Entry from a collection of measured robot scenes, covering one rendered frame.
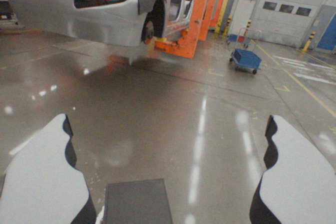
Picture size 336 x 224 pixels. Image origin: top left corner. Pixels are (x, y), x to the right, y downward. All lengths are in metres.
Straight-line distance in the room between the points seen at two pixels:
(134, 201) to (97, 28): 1.62
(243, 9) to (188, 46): 8.02
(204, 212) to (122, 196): 0.68
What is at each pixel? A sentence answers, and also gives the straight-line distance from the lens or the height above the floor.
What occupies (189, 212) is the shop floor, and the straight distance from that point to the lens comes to 1.50.
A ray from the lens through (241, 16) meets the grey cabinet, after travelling 10.74.
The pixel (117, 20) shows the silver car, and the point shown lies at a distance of 2.02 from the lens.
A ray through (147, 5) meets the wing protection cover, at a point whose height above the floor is 1.21.
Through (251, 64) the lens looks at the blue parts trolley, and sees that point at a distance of 4.81.
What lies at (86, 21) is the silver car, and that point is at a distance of 2.05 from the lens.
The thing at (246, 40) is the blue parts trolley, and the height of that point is 0.30.
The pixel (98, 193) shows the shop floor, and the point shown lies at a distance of 1.53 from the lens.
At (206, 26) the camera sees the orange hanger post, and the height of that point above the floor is 0.87.
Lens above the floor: 1.30
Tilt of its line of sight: 29 degrees down
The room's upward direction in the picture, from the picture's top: 10 degrees clockwise
